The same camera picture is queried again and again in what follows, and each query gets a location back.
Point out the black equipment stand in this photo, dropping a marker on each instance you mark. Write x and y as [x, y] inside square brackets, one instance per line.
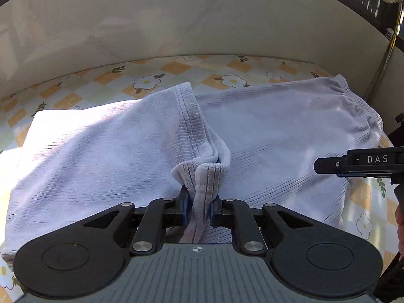
[398, 129]

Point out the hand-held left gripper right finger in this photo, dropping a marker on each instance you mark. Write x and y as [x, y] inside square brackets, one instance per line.
[215, 213]

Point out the thin metal pipe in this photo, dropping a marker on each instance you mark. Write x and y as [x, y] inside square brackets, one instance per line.
[389, 42]

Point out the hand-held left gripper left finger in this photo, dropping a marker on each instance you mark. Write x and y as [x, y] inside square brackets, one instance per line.
[184, 210]

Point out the floral checked tablecloth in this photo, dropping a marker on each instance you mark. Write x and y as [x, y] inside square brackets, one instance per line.
[104, 79]

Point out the lavender ribbed pants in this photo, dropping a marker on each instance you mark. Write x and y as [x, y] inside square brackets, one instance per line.
[94, 151]

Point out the person's right hand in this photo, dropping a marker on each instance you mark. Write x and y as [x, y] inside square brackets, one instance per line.
[400, 230]

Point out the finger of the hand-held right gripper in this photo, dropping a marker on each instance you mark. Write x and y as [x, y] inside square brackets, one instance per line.
[329, 165]

